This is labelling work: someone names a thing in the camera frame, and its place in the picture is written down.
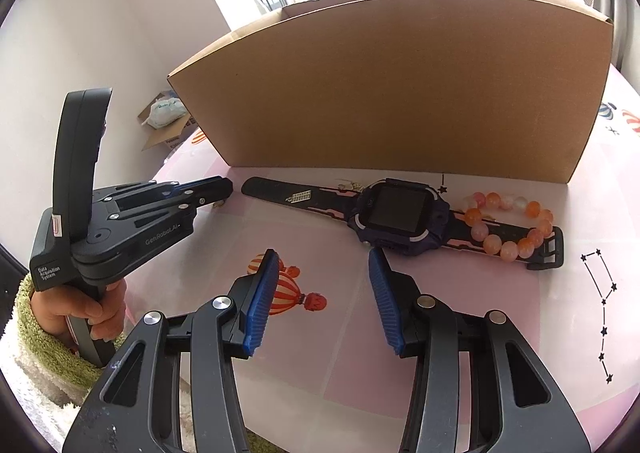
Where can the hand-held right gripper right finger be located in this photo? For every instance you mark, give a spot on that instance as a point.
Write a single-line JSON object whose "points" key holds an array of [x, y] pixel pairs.
{"points": [[382, 298]]}

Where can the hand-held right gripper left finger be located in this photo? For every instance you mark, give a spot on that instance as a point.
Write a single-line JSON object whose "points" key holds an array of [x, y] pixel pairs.
{"points": [[262, 300]]}

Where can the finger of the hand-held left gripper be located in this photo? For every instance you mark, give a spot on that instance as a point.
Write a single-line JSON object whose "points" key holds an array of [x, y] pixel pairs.
{"points": [[160, 213], [210, 187]]}

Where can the dark blue smartwatch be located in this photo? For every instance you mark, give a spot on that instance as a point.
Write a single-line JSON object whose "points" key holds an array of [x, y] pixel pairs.
{"points": [[395, 213]]}

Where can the brown cardboard board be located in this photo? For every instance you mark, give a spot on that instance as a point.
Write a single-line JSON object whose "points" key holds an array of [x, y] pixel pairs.
{"points": [[400, 93]]}

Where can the person's left forearm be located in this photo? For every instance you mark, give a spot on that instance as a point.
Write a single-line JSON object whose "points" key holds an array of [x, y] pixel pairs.
{"points": [[30, 373]]}

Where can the person's left hand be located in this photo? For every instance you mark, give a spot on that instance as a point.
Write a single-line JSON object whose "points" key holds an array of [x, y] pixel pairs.
{"points": [[50, 313]]}

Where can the small open cardboard box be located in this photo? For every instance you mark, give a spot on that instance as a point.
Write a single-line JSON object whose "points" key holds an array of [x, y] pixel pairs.
{"points": [[165, 138]]}

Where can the white plastic bag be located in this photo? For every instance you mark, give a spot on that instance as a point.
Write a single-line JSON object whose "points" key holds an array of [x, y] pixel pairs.
{"points": [[165, 113]]}

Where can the gold rectangular pendant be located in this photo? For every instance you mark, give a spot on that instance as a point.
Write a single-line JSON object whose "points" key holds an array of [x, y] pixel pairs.
{"points": [[301, 197]]}

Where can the grey curtain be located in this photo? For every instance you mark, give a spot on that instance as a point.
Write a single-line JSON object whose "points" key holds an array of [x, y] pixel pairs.
{"points": [[612, 8]]}

